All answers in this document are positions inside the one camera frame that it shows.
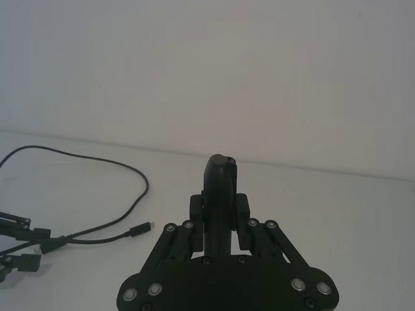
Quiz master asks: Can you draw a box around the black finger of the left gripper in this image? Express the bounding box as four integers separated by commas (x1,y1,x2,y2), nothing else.
0,253,42,288
0,211,52,242

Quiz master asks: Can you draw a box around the white table cloth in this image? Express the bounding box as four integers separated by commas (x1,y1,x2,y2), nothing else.
0,128,415,311

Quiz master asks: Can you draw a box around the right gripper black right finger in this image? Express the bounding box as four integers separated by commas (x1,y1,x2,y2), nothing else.
232,193,338,298

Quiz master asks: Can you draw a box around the black power adapter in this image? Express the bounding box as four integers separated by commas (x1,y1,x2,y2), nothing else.
202,154,239,257

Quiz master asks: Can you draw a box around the black cable with plug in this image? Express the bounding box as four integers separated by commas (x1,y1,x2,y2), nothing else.
0,145,154,257

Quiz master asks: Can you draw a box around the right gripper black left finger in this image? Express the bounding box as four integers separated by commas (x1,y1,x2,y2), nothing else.
120,193,206,298

